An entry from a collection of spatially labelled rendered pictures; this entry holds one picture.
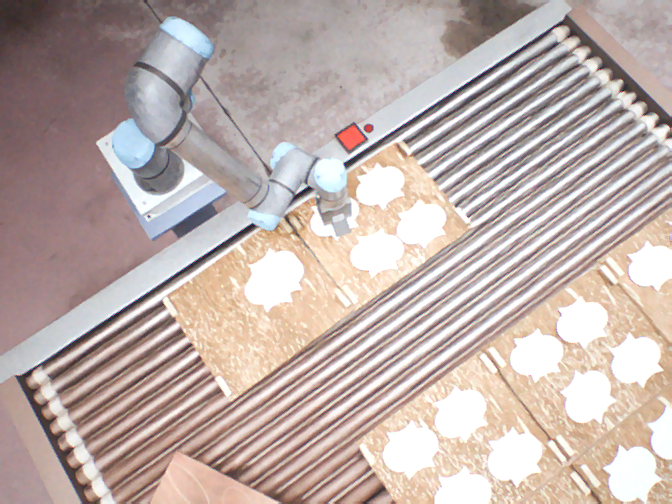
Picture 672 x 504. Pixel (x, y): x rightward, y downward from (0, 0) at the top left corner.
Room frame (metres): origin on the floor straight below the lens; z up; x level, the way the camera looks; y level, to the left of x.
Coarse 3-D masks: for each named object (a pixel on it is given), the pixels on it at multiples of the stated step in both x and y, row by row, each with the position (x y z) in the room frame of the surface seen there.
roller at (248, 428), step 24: (648, 144) 0.76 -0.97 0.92; (600, 168) 0.70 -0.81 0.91; (576, 192) 0.63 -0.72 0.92; (552, 216) 0.57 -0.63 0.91; (504, 240) 0.51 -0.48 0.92; (480, 264) 0.45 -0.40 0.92; (432, 288) 0.40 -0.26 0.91; (456, 288) 0.39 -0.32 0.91; (408, 312) 0.33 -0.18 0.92; (384, 336) 0.28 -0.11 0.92; (336, 360) 0.22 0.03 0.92; (312, 384) 0.17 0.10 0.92; (264, 408) 0.12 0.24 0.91; (288, 408) 0.11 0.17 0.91; (240, 432) 0.06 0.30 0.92; (216, 456) 0.01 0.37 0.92
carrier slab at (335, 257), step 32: (384, 160) 0.79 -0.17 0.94; (416, 160) 0.78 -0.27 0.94; (352, 192) 0.70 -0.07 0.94; (416, 192) 0.68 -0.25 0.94; (384, 224) 0.59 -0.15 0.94; (448, 224) 0.57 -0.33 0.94; (320, 256) 0.52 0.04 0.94; (416, 256) 0.49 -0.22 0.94; (352, 288) 0.41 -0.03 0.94; (384, 288) 0.40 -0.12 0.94
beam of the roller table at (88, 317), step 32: (512, 32) 1.20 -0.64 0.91; (544, 32) 1.20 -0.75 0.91; (480, 64) 1.10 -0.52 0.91; (416, 96) 1.01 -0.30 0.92; (448, 96) 1.00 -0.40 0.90; (384, 128) 0.91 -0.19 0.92; (352, 160) 0.82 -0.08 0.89; (224, 224) 0.65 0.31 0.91; (160, 256) 0.58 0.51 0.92; (192, 256) 0.57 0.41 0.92; (128, 288) 0.49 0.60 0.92; (64, 320) 0.42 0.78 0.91; (96, 320) 0.41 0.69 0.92; (32, 352) 0.34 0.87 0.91
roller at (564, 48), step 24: (528, 72) 1.05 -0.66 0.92; (480, 96) 0.98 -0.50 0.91; (456, 120) 0.91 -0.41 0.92; (408, 144) 0.85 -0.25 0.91; (168, 312) 0.41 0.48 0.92; (120, 336) 0.36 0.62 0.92; (144, 336) 0.35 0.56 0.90; (96, 360) 0.30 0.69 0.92; (48, 384) 0.24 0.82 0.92; (72, 384) 0.24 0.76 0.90
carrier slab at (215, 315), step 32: (224, 256) 0.55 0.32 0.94; (256, 256) 0.54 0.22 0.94; (192, 288) 0.47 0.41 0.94; (224, 288) 0.45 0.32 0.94; (320, 288) 0.42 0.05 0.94; (192, 320) 0.37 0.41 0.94; (224, 320) 0.36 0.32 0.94; (256, 320) 0.35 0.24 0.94; (288, 320) 0.34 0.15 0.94; (320, 320) 0.33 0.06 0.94; (224, 352) 0.28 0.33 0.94; (256, 352) 0.27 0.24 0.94; (288, 352) 0.26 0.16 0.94
